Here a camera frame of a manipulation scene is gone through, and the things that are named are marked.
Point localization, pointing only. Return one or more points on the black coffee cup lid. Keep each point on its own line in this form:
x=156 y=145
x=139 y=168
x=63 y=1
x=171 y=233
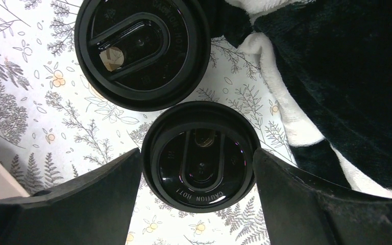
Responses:
x=143 y=55

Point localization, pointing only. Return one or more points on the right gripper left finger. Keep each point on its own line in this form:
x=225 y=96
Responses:
x=94 y=208

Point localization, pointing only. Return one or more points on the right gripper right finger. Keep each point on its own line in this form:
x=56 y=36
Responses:
x=301 y=208

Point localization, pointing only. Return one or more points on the black white checkered pillow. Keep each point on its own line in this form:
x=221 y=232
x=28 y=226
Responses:
x=329 y=66

